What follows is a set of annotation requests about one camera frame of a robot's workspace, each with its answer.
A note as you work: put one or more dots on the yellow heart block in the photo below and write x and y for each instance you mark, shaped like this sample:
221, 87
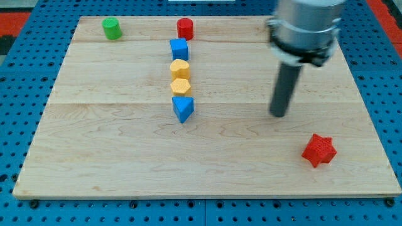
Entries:
180, 69

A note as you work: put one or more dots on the yellow hexagon block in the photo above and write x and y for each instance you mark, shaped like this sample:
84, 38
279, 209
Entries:
181, 87

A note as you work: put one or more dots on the green cylinder block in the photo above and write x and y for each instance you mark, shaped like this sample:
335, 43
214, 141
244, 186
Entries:
111, 28

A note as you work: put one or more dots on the blue cube block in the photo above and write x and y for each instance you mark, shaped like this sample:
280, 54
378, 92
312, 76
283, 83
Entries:
179, 49

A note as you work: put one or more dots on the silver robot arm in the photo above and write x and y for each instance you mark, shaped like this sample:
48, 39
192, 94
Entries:
305, 31

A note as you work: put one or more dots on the red cylinder block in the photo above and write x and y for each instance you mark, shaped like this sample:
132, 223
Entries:
185, 28

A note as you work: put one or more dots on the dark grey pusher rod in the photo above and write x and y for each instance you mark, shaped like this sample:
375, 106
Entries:
283, 89

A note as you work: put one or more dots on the blue triangle block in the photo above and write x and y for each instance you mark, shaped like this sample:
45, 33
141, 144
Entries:
183, 107

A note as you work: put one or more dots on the wooden board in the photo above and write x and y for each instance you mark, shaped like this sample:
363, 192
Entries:
108, 131

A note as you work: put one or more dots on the red star block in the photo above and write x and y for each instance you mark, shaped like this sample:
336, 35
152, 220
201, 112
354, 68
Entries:
319, 150

